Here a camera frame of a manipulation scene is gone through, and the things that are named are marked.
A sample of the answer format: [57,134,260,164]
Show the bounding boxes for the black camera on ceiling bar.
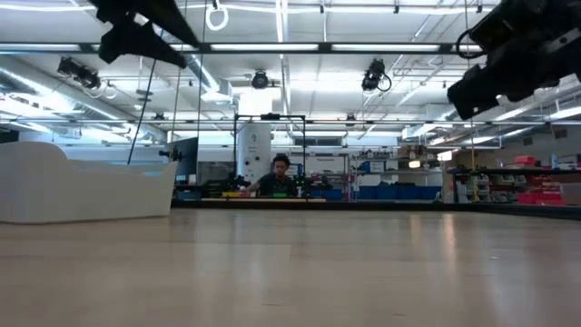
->
[56,55,103,91]

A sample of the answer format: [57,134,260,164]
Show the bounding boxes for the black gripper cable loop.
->
[455,28,483,61]

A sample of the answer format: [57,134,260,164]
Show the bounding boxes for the black overhead camera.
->
[360,57,393,94]

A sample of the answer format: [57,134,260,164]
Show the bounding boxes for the distant black rig frame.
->
[232,113,308,201]

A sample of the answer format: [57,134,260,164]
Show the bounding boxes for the person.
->
[240,154,296,199]

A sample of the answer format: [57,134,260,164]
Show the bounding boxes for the thin hanging cable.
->
[196,0,209,183]
[169,0,189,146]

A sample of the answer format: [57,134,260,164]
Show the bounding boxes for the row of blue storage bins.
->
[310,184,444,203]

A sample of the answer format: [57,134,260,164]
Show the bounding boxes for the distant wooden table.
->
[201,196,328,204]

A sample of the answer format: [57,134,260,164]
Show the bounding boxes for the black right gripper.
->
[447,0,581,121]

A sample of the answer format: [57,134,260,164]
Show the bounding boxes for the white cylindrical tank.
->
[236,122,273,185]

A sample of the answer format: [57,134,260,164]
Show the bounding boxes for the black monitor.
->
[165,137,200,183]

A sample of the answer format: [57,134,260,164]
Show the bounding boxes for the white cable loop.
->
[204,0,230,33]

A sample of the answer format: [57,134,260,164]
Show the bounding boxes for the grey horizontal rail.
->
[0,118,581,126]

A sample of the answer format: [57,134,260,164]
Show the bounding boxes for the black frame bar with lights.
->
[0,42,489,55]

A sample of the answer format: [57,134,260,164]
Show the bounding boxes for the white plastic bin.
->
[0,140,179,224]

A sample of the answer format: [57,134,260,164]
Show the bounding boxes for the round black ceiling camera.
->
[251,69,271,90]

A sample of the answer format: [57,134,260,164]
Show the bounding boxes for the black hanging cable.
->
[126,57,158,167]

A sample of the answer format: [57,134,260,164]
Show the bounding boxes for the dark storage shelf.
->
[447,166,581,205]

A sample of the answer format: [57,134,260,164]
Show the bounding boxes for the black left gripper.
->
[88,0,201,69]

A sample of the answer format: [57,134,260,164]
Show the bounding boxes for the red storage bins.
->
[516,190,566,206]

